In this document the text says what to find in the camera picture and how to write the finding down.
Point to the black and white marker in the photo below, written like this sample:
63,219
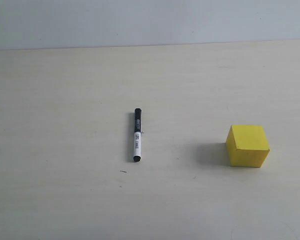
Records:
137,141

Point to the yellow cube block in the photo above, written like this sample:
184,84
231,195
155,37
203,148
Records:
247,146

